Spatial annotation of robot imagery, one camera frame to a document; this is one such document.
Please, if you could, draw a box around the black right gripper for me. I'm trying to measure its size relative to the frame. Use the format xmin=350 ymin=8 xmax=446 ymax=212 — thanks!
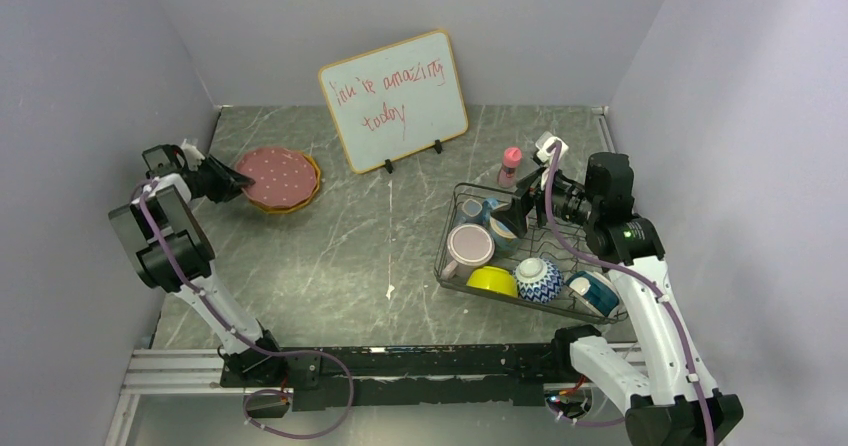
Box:
xmin=491 ymin=160 xmax=600 ymax=238

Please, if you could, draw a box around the pink polka-dot plate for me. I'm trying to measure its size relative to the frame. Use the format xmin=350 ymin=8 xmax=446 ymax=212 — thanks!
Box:
xmin=234 ymin=146 xmax=321 ymax=211

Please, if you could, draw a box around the yellow polka-dot plate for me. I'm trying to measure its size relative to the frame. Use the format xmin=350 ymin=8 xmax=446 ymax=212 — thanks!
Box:
xmin=245 ymin=155 xmax=322 ymax=214

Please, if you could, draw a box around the yellow-green bowl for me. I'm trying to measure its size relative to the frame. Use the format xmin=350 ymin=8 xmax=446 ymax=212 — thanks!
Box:
xmin=466 ymin=266 xmax=518 ymax=298

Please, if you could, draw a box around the blue butterfly mug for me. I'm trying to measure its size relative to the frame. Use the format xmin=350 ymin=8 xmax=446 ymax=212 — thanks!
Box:
xmin=482 ymin=197 xmax=520 ymax=257

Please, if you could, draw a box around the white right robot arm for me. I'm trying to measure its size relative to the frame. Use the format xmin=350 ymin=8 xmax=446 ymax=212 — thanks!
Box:
xmin=492 ymin=142 xmax=744 ymax=445

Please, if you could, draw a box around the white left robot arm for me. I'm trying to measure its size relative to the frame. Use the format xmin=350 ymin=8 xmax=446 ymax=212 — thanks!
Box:
xmin=108 ymin=144 xmax=287 ymax=386

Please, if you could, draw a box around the pink-lid spice bottle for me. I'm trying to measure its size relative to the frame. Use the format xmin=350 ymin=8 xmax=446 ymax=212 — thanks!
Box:
xmin=497 ymin=147 xmax=523 ymax=189

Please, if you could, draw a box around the small grey-blue cup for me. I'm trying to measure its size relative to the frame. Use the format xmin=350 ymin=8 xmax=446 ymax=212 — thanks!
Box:
xmin=456 ymin=198 xmax=484 ymax=226

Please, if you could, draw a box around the lilac mug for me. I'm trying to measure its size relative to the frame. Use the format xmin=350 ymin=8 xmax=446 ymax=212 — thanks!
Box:
xmin=439 ymin=223 xmax=495 ymax=280

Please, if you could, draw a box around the blue zigzag pattern bowl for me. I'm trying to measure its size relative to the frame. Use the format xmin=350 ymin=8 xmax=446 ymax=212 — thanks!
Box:
xmin=512 ymin=257 xmax=564 ymax=304

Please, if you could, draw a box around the teal white-dot bowl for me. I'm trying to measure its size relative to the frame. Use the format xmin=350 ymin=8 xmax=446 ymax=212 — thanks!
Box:
xmin=564 ymin=271 xmax=621 ymax=318

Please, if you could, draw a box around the black base bar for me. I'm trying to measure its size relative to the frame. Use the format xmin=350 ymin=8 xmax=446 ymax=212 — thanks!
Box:
xmin=219 ymin=326 xmax=614 ymax=419

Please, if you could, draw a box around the yellow-framed whiteboard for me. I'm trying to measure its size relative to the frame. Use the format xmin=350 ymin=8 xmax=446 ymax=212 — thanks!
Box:
xmin=318 ymin=29 xmax=469 ymax=174

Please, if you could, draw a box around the black wire dish rack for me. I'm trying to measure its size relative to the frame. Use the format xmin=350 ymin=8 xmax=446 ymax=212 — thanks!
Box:
xmin=434 ymin=183 xmax=628 ymax=324

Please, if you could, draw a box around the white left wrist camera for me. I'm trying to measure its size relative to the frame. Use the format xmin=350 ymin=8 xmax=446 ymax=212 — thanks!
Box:
xmin=179 ymin=139 xmax=205 ymax=170

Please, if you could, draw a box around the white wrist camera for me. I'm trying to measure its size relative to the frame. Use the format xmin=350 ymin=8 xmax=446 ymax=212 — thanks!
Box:
xmin=179 ymin=139 xmax=205 ymax=170
xmin=533 ymin=131 xmax=569 ymax=165

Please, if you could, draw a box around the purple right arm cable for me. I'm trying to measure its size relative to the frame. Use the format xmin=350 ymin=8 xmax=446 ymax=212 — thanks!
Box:
xmin=541 ymin=139 xmax=717 ymax=446

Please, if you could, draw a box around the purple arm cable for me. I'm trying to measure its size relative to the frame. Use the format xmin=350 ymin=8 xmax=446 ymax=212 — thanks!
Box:
xmin=135 ymin=177 xmax=356 ymax=441
xmin=541 ymin=139 xmax=717 ymax=446

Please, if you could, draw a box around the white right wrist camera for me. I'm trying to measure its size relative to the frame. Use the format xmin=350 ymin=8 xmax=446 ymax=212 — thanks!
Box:
xmin=533 ymin=131 xmax=569 ymax=165

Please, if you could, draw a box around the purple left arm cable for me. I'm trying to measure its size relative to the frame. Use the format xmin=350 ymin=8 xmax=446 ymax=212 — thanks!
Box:
xmin=135 ymin=177 xmax=356 ymax=441

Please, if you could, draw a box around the aluminium rail at wall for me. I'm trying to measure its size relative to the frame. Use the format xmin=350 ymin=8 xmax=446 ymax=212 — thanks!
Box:
xmin=590 ymin=106 xmax=617 ymax=153

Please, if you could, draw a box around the aluminium front frame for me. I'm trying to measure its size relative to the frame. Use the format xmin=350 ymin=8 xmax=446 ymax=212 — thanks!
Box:
xmin=104 ymin=346 xmax=727 ymax=446

